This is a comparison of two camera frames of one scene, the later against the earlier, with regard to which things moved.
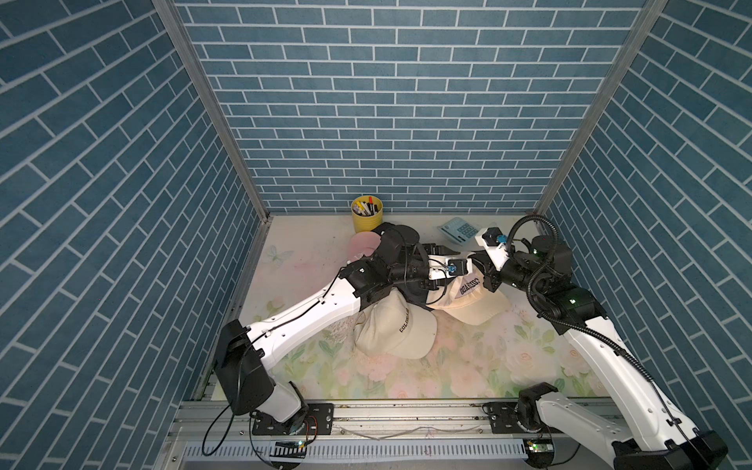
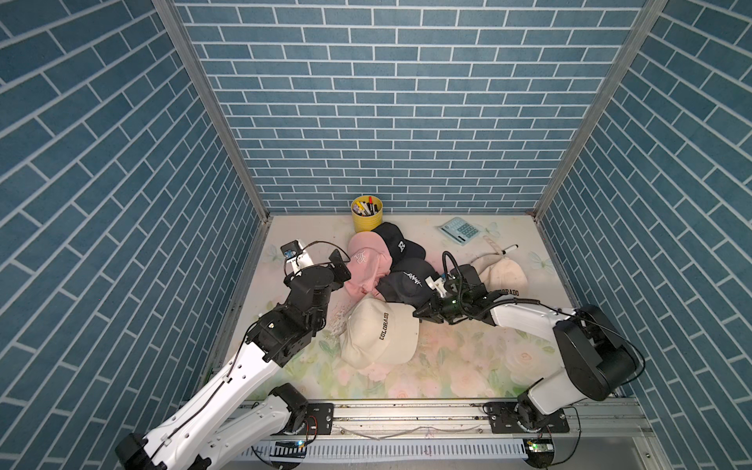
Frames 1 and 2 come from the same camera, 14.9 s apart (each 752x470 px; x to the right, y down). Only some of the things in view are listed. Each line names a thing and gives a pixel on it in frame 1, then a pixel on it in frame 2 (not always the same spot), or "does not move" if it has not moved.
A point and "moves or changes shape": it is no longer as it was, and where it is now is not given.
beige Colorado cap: (394, 327) moves or changes shape
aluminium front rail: (212, 435) does not move
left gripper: (428, 249) to (336, 280)
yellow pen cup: (367, 212) does not move
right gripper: (487, 268) to (434, 314)
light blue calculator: (458, 230) does not move
